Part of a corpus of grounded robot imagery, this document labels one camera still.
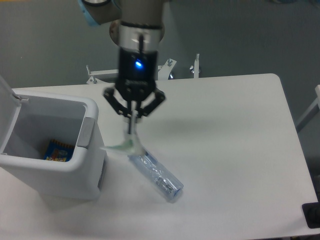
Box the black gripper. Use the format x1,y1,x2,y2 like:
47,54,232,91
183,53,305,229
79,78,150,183
103,48,166,134

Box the white paper carton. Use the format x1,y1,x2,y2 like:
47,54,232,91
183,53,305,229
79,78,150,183
100,110,147,156

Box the clear plastic bottle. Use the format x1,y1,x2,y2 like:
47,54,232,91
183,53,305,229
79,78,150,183
128,152,184,202

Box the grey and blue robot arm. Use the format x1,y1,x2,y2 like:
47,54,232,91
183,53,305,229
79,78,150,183
78,0,166,134

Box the white plastic trash can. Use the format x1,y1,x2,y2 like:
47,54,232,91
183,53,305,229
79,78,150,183
0,89,106,200

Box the blue snack wrapper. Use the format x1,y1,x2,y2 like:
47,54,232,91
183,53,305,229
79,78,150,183
43,139,75,162

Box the black object at table corner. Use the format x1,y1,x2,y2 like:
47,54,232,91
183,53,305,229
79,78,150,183
302,202,320,229

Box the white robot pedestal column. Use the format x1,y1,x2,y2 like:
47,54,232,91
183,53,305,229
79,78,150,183
109,13,166,82

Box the white clamp post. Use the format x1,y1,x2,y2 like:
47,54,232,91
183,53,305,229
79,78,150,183
189,53,201,79

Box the white frame at right edge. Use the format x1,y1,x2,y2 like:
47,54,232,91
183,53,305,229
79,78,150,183
295,84,320,133

